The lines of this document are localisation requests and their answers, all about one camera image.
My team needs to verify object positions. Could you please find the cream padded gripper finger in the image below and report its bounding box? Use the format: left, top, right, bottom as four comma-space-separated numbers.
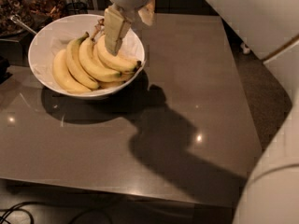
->
104, 6, 132, 56
138, 0, 155, 26

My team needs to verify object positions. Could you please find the yellow banana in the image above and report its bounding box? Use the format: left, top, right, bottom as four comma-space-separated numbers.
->
96, 35, 141, 73
66, 33, 99, 91
93, 46, 135, 89
52, 49, 90, 94
78, 37, 121, 82

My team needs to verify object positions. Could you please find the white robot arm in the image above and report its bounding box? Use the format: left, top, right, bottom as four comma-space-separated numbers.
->
115, 0, 299, 224

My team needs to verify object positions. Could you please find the white ceramic bowl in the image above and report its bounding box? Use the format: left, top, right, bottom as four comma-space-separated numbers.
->
28, 14, 145, 100

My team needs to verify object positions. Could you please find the tray of dried snacks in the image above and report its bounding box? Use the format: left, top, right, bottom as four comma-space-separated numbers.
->
26, 0, 66, 20

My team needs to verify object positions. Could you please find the glass jar of snacks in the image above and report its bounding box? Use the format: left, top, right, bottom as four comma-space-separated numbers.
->
0, 0, 34, 37

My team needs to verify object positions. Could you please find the small white floor object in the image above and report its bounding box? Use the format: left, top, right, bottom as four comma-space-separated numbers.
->
240, 42, 250, 55

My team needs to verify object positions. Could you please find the metal spoon handle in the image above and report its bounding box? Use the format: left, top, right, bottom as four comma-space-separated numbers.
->
9, 15, 37, 35

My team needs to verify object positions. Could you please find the black cable on floor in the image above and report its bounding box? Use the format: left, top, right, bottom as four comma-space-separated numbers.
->
0, 201, 113, 224

